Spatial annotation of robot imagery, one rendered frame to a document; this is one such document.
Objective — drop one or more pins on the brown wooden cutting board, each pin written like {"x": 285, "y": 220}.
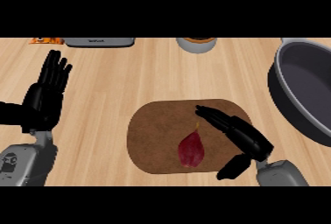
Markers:
{"x": 171, "y": 137}

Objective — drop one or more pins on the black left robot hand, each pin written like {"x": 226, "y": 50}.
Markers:
{"x": 43, "y": 99}

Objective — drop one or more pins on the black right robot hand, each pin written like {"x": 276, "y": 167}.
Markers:
{"x": 241, "y": 135}

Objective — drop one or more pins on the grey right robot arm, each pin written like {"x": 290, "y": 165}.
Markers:
{"x": 279, "y": 173}

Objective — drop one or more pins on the dark grey pot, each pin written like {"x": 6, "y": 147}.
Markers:
{"x": 302, "y": 87}

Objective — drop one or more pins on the grey cup with orange rim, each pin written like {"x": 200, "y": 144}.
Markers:
{"x": 197, "y": 44}

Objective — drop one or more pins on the orange packet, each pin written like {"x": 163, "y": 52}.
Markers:
{"x": 46, "y": 40}

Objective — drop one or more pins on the grey flat appliance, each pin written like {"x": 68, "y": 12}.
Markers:
{"x": 99, "y": 42}

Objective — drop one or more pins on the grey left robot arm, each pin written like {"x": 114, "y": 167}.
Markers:
{"x": 27, "y": 163}

